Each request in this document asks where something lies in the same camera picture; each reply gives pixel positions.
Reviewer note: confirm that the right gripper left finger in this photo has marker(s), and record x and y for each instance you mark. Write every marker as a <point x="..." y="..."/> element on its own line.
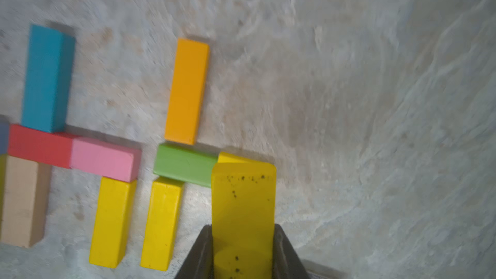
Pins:
<point x="199" y="261"/>

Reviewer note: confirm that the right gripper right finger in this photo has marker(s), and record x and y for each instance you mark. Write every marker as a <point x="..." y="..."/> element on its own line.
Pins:
<point x="286" y="263"/>

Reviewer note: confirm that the green block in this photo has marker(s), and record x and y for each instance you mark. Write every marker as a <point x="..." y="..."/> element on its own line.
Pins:
<point x="185" y="165"/>

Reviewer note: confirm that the small yellow block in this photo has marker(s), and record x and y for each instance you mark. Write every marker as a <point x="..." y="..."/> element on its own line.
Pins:
<point x="225" y="157"/>

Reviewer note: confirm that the pink block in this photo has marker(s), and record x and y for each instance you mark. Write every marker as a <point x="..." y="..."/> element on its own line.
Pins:
<point x="105" y="159"/>

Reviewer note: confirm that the red block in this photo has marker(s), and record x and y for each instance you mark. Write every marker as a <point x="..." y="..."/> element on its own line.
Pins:
<point x="48" y="148"/>

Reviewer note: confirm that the amber orange block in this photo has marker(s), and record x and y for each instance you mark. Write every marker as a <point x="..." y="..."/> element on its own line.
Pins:
<point x="187" y="91"/>

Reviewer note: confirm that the light blue block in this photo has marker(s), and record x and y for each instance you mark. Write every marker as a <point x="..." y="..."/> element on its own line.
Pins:
<point x="4" y="136"/>

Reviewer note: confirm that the teal block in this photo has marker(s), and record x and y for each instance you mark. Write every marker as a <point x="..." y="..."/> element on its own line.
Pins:
<point x="48" y="79"/>

